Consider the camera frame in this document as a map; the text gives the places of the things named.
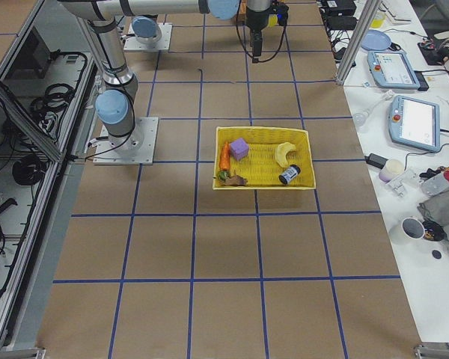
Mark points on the yellow packing tape roll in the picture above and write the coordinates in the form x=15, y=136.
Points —
x=272, y=20

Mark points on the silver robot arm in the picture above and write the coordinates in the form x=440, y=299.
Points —
x=254, y=5
x=100, y=16

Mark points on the blue plastic plate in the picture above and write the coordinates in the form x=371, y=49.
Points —
x=375, y=40

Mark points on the purple foam cube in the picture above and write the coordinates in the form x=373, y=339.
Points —
x=239, y=149

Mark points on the orange toy carrot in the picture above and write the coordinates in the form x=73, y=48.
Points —
x=224, y=160

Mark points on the yellow woven tray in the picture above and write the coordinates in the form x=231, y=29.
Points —
x=259, y=166

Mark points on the blue teach pendant far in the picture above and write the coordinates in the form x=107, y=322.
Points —
x=392, y=70

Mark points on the blue teach pendant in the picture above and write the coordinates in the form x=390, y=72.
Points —
x=392, y=70
x=414, y=123

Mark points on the black labelled can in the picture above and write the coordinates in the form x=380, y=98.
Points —
x=289, y=174

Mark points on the brown dried root toy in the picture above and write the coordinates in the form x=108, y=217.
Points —
x=234, y=180

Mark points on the black power adapter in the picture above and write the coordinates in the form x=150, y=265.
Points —
x=375, y=160

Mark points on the blue teach pendant near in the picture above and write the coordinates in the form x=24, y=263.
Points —
x=414, y=123

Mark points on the white lidded cup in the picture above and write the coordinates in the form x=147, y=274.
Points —
x=391, y=169

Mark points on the white mug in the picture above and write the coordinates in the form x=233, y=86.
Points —
x=410, y=229

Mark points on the aluminium frame post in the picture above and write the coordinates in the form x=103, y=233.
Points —
x=363, y=24

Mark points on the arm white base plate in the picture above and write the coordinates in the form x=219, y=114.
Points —
x=148, y=37
x=137, y=149

